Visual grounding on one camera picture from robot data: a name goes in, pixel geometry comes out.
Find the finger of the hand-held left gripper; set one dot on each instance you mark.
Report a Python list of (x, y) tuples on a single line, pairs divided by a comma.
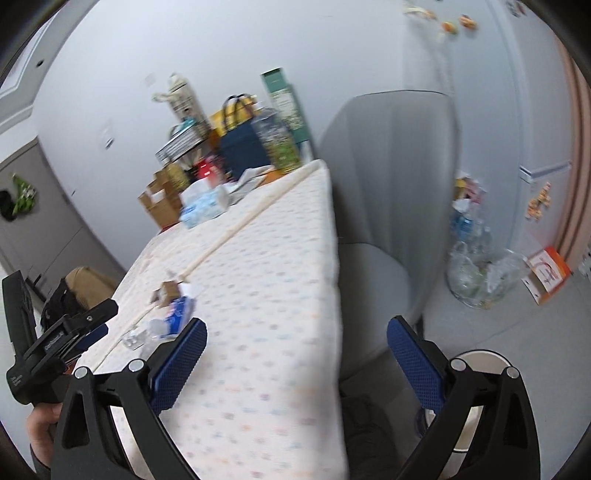
[(94, 333), (99, 310)]

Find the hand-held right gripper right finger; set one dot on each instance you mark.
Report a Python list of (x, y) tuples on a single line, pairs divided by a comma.
[(413, 357)]

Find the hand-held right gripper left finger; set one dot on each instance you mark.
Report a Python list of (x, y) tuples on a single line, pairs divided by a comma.
[(182, 355)]

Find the blue white wrapper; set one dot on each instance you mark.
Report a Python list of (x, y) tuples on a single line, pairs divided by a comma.
[(180, 314)]

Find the clear plastic bottle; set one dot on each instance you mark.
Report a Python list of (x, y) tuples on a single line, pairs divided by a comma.
[(141, 336)]

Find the small brown carton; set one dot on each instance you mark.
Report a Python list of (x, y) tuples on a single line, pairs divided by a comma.
[(168, 290)]

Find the white round bin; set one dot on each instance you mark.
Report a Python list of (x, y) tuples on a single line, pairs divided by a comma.
[(480, 364)]

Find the person's left forearm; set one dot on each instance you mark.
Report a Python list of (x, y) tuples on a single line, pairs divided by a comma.
[(40, 468)]

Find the person's left hand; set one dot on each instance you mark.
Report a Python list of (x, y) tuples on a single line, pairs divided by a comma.
[(41, 427)]

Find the tan cushion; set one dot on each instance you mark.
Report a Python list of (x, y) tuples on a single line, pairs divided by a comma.
[(90, 281)]

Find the black bag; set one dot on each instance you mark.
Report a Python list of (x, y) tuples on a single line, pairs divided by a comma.
[(57, 302)]

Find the dark cloth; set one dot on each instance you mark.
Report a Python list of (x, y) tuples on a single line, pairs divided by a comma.
[(369, 434)]

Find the dotted white tablecloth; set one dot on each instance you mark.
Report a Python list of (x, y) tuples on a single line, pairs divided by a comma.
[(258, 300)]

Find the clear bag of bottles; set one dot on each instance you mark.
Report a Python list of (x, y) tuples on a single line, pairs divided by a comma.
[(480, 272)]

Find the grey cabinet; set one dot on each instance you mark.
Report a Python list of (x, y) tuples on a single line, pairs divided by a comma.
[(37, 217)]

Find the open cardboard box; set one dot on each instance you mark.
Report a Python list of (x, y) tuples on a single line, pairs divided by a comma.
[(159, 203)]

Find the blue white tissue pack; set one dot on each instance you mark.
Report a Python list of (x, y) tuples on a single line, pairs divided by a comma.
[(203, 203)]

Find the orange white box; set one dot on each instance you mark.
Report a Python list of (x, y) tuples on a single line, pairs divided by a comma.
[(547, 274)]

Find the grey upholstered chair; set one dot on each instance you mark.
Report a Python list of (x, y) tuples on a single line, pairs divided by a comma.
[(392, 184)]

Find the red packet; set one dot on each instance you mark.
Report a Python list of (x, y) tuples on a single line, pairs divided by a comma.
[(205, 168)]

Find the white papers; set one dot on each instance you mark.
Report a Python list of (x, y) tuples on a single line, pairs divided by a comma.
[(249, 182)]

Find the stack of books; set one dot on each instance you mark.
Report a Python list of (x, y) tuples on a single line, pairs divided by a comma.
[(180, 141)]

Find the cluster of orange fridge magnets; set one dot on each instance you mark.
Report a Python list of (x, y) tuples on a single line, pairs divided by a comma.
[(538, 201)]

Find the navy gift bag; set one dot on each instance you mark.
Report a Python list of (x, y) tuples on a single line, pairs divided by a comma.
[(242, 147)]

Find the yellow paper bag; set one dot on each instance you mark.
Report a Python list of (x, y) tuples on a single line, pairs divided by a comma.
[(220, 124)]

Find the cream patterned tall flask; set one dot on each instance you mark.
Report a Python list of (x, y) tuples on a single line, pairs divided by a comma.
[(182, 99)]

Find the large clear green-label bottle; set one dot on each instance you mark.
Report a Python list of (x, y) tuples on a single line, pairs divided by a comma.
[(277, 138)]

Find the white fridge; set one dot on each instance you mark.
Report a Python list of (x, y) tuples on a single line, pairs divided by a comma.
[(489, 115)]

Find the tall green box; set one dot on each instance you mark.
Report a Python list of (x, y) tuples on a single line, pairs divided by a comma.
[(284, 99)]

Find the orange yellow fridge magnet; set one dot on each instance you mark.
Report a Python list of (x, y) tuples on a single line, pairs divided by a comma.
[(448, 26)]

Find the cream fridge magnet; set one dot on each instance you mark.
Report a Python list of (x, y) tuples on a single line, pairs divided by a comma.
[(419, 9)]

